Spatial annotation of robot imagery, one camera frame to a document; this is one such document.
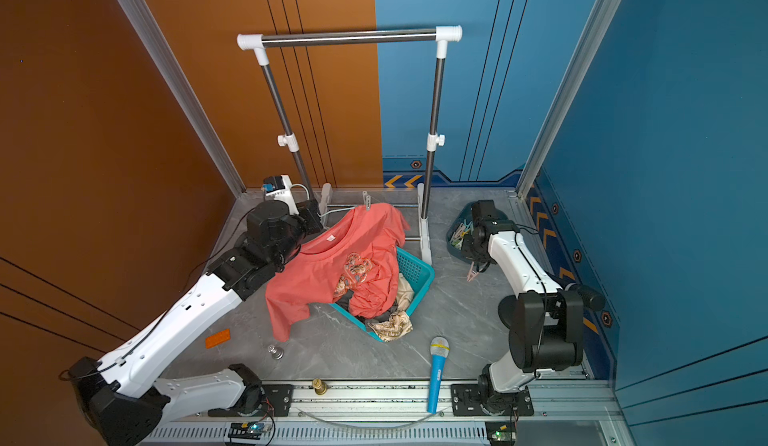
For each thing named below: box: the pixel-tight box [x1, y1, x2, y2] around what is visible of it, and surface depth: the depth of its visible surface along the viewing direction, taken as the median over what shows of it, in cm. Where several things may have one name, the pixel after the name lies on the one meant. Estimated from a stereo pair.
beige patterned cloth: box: [367, 272, 415, 342], surface depth 77 cm
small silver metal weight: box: [267, 344, 285, 361], surface depth 81 cm
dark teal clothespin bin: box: [446, 202, 475, 261], surface depth 107 cm
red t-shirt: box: [265, 203, 411, 342], surface depth 81 cm
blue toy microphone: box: [427, 336, 450, 414], surface depth 79 cm
